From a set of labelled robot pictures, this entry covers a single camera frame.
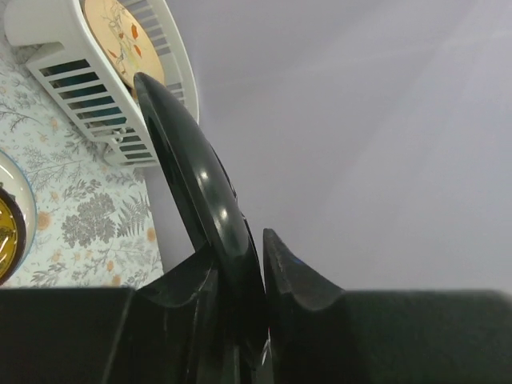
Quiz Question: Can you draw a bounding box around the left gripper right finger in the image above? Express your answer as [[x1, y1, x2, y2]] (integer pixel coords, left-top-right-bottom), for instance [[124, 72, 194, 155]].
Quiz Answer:
[[263, 229, 511, 383]]

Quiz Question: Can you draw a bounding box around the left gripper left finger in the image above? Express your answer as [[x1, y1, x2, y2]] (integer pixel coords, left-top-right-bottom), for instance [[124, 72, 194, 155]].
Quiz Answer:
[[1, 249, 218, 383]]

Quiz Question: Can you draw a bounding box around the black glossy plate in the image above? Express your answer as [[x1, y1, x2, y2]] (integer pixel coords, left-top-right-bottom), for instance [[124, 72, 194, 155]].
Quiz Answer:
[[134, 73, 269, 383]]

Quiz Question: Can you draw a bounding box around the dark teal dish in basket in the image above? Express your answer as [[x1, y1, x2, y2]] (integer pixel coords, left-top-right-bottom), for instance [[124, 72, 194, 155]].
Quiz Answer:
[[39, 59, 156, 166]]

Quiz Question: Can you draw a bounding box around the floral table mat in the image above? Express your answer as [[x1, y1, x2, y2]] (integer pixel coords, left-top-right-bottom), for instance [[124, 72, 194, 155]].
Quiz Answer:
[[1, 42, 163, 288]]

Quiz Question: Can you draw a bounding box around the white plastic slatted basket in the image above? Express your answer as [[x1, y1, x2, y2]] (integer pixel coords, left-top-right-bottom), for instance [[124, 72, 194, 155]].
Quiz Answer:
[[4, 1, 199, 167]]

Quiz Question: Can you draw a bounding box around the beige floral round plate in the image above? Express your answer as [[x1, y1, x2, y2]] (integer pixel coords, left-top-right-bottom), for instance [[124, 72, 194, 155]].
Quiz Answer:
[[83, 0, 165, 89]]

